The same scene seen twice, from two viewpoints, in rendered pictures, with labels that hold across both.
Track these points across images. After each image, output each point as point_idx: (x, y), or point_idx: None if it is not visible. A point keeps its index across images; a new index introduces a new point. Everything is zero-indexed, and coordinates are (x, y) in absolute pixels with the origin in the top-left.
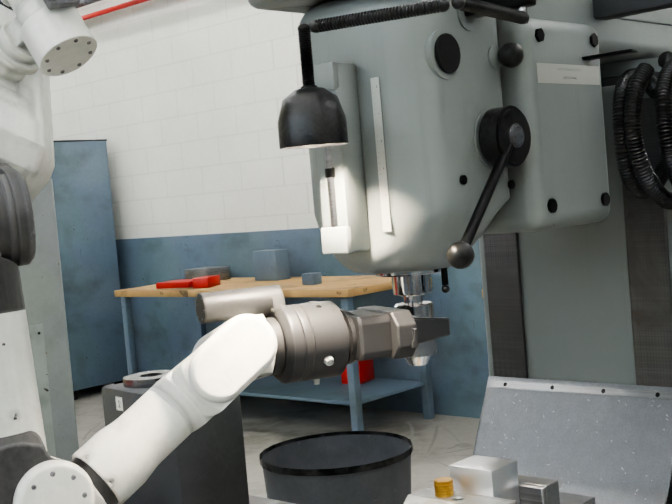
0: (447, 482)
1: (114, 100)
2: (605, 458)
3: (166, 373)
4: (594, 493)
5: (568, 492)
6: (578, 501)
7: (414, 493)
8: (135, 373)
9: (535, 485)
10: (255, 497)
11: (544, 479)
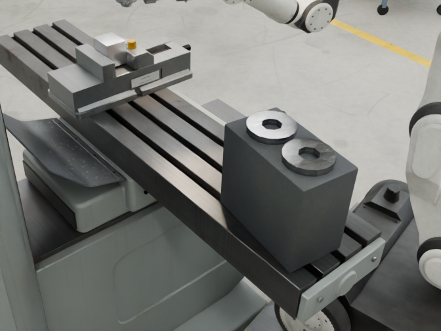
0: (130, 39)
1: None
2: None
3: (294, 152)
4: (7, 126)
5: (17, 134)
6: (58, 70)
7: (144, 51)
8: (328, 165)
9: (88, 45)
10: (214, 216)
11: (80, 48)
